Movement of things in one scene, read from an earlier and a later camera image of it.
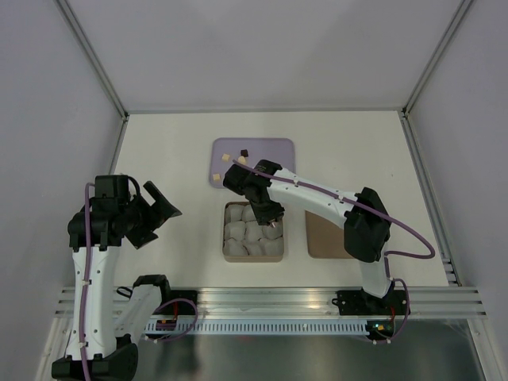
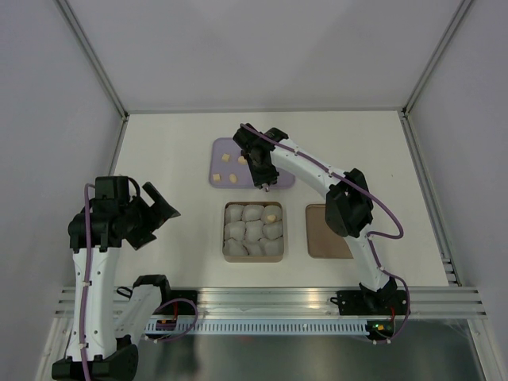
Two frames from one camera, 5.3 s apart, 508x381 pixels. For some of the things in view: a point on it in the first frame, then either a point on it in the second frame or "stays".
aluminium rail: (301, 302) stays
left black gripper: (161, 209) stays
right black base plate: (356, 302) stays
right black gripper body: (265, 211) → (262, 173)
